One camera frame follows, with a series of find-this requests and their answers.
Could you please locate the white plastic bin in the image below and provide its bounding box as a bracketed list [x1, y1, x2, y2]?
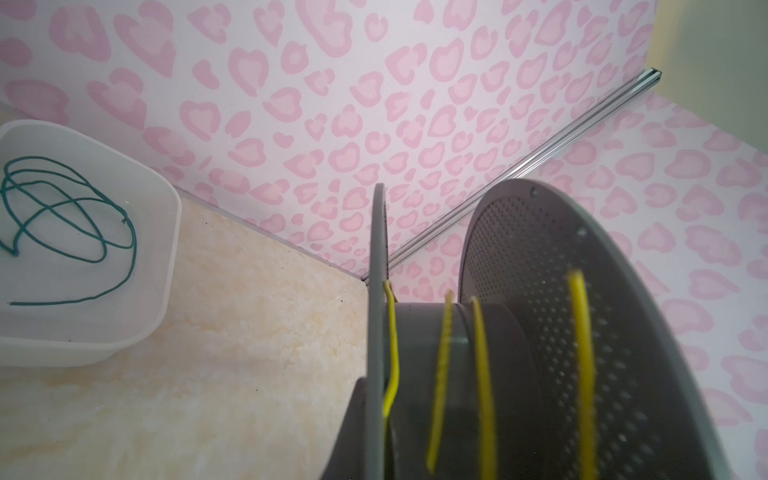
[1, 120, 182, 367]

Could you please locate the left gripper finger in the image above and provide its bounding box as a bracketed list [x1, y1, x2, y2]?
[321, 377, 366, 480]

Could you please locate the dark grey spool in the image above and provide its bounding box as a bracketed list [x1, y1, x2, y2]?
[363, 179, 730, 479]

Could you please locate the yellow cable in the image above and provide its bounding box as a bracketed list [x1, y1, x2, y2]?
[382, 269, 599, 480]

